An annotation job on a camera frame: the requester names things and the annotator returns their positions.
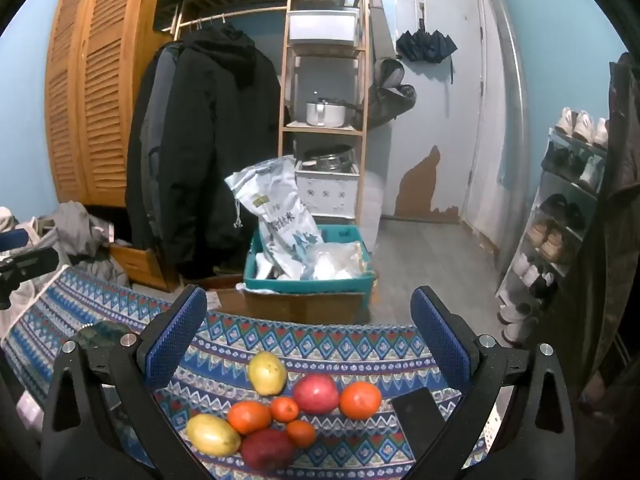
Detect wooden louvered wardrobe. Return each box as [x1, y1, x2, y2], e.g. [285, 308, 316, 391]
[44, 0, 173, 208]

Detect dark flat panel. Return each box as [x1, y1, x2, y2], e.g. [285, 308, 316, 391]
[367, 0, 397, 61]

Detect metal vertical pipe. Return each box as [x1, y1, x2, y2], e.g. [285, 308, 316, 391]
[485, 0, 531, 271]

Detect labelled cardboard box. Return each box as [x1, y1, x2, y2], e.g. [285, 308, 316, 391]
[182, 272, 248, 313]

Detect metal steamer pot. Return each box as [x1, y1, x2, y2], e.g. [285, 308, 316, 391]
[302, 144, 357, 171]

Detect teal plastic crate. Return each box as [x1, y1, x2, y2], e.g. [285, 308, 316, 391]
[243, 225, 378, 306]

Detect wooden drawer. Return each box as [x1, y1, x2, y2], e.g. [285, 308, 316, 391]
[107, 242, 181, 293]

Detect white rice bag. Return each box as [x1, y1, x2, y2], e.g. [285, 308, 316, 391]
[225, 156, 326, 281]

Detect clear plastic bag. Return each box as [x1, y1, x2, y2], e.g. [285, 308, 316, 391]
[300, 241, 373, 281]

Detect blue patterned tablecloth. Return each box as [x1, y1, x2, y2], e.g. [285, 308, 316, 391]
[0, 265, 506, 480]

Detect dark red apple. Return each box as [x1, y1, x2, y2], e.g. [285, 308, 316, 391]
[241, 428, 297, 471]

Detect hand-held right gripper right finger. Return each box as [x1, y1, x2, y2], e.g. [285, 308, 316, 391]
[400, 285, 576, 480]

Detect grey door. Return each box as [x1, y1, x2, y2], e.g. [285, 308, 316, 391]
[392, 0, 488, 226]

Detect black hooded coat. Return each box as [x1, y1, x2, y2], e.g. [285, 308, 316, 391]
[125, 24, 283, 281]

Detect white garment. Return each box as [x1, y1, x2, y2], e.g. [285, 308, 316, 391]
[0, 206, 63, 328]

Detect wooden shelf unit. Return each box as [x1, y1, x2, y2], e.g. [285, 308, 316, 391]
[277, 0, 373, 226]

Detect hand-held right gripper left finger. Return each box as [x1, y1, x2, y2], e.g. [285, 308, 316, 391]
[41, 284, 211, 480]

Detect wide white storage bin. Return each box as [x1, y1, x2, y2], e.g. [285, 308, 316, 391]
[289, 9, 361, 45]

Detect grey hanging bag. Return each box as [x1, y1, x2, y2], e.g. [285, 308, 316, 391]
[370, 57, 418, 126]

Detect grey jacket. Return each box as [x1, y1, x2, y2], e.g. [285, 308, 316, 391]
[131, 42, 183, 241]

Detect white cooking pot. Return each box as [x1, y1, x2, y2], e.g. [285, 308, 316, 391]
[306, 100, 363, 128]

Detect dark blue umbrella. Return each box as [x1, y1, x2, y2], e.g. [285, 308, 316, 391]
[396, 2, 458, 65]

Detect yellow pear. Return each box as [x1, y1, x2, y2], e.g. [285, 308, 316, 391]
[186, 413, 243, 457]
[247, 351, 288, 397]

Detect shoe rack with shoes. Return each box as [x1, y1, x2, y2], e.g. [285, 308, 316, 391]
[500, 107, 611, 346]

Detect grey garment pile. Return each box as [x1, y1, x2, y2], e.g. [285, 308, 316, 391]
[37, 202, 131, 286]

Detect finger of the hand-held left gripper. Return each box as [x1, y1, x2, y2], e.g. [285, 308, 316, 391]
[0, 246, 60, 282]
[0, 230, 29, 252]

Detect white perforated basket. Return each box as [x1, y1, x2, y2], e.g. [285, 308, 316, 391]
[295, 160, 361, 218]

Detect large orange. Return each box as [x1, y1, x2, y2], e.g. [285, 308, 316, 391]
[339, 381, 383, 421]

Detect dark glass bowl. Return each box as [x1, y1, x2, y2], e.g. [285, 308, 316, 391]
[64, 322, 133, 350]

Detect plain cardboard box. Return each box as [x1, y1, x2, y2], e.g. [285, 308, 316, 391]
[215, 287, 373, 325]

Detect medium orange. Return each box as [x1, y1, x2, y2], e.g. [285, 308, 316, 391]
[227, 400, 273, 435]

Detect black smartphone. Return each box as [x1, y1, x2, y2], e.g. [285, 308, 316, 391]
[391, 386, 453, 456]

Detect small tangerine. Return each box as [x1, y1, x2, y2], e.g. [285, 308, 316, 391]
[286, 420, 317, 448]
[270, 396, 300, 423]

